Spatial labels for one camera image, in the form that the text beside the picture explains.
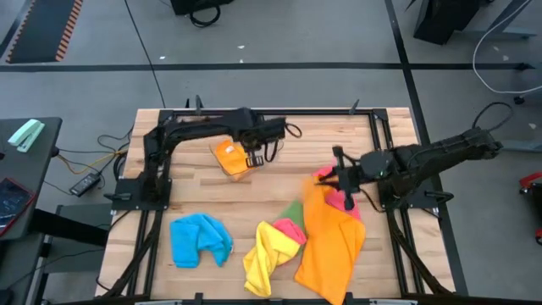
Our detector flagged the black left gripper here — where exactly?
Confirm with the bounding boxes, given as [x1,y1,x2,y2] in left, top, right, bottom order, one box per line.
[241,137,268,169]

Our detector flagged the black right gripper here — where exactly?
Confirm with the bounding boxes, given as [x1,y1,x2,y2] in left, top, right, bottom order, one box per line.
[316,147,369,212]

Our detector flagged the orange microfiber towel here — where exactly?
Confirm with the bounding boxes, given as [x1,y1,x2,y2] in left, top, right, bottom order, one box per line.
[294,176,368,305]
[213,139,256,182]

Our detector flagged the green microfiber towel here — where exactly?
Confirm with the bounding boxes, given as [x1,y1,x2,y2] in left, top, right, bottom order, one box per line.
[277,199,306,232]

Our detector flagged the blue microfiber towel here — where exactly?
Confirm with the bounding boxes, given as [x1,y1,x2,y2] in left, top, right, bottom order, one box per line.
[169,212,234,269]

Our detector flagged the yellow microfiber towel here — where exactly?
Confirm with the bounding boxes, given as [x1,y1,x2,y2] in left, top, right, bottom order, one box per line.
[243,220,302,297]

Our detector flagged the clear plastic bin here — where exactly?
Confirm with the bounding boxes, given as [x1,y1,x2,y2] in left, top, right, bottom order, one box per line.
[207,136,267,184]

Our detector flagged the black computer tower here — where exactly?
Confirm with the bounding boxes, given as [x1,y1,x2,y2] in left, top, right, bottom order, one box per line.
[170,0,235,16]

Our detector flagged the black power adapter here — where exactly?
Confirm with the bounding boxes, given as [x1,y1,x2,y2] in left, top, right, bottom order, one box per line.
[69,172,102,197]

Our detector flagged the grey metal desk foot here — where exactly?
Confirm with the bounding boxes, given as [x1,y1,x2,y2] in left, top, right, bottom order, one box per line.
[456,25,539,40]
[501,139,542,153]

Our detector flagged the black equipment cabinet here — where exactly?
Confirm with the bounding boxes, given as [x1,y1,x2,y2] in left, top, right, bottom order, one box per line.
[413,0,482,46]

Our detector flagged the red wheeled cart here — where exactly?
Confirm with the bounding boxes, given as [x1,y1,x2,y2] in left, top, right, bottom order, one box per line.
[519,171,542,246]

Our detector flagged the grey desk base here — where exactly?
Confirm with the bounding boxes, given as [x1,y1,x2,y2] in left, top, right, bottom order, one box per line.
[40,202,113,275]

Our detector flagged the black side desk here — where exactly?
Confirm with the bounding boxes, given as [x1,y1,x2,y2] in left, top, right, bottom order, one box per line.
[0,117,64,241]

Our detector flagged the mint green stapler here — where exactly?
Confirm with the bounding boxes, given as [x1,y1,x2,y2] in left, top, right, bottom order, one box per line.
[7,119,46,153]

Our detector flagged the smartphone in red case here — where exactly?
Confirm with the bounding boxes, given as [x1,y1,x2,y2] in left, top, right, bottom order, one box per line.
[0,177,37,237]

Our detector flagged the black mat with orange stripes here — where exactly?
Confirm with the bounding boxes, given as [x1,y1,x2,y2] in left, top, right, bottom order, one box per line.
[6,0,84,64]

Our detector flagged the black aluminium table frame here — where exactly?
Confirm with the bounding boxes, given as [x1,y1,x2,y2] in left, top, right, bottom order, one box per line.
[95,107,469,305]

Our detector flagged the black coiled cable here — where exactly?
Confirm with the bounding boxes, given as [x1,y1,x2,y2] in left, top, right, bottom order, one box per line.
[189,3,222,29]

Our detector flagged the black floor cable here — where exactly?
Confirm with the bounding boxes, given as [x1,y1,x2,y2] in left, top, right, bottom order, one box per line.
[124,0,167,109]

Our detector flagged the yellow floor cable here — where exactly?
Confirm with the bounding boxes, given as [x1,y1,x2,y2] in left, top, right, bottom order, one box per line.
[57,150,118,175]

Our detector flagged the white floor cable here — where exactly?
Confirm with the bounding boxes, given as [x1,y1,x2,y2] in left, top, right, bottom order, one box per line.
[473,0,542,95]

